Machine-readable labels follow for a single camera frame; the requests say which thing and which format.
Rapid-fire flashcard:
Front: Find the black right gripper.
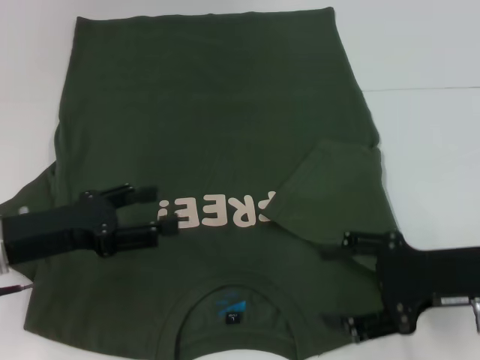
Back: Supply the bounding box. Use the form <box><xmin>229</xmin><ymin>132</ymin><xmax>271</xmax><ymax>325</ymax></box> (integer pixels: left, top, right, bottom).
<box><xmin>322</xmin><ymin>231</ymin><xmax>480</xmax><ymax>345</ymax></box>

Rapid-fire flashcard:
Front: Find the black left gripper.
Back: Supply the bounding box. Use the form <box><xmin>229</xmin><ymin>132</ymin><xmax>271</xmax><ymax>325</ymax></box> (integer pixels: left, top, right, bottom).
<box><xmin>1</xmin><ymin>182</ymin><xmax>180</xmax><ymax>266</ymax></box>

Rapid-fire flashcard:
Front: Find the dark green FREE T-shirt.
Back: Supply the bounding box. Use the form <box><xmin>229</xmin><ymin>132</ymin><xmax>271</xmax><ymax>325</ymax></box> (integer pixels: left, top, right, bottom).
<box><xmin>0</xmin><ymin>5</ymin><xmax>410</xmax><ymax>360</ymax></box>

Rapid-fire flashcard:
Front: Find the silver right wrist elbow connector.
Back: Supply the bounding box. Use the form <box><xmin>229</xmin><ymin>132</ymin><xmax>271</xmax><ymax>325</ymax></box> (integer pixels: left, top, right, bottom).
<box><xmin>468</xmin><ymin>295</ymin><xmax>480</xmax><ymax>333</ymax></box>

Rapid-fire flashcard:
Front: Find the thin left wrist cable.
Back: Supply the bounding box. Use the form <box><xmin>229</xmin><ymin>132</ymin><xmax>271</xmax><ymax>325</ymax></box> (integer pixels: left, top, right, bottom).
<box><xmin>0</xmin><ymin>283</ymin><xmax>35</xmax><ymax>296</ymax></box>

